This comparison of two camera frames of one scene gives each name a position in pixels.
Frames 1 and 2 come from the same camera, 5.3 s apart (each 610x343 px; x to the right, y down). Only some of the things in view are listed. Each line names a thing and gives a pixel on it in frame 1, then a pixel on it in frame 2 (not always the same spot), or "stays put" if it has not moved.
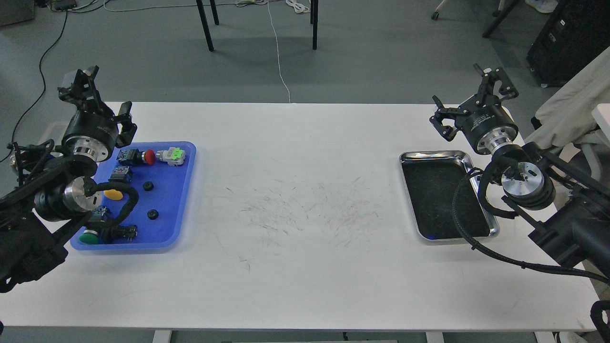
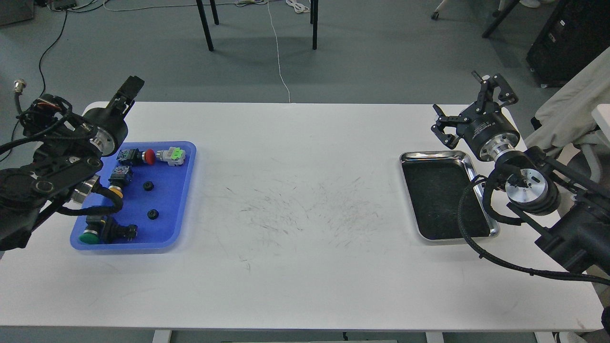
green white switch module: x=173 y=156 stays put
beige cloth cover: x=568 y=117 stays put
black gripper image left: x=93 y=133 -> x=111 y=128
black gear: x=152 y=214 stays put
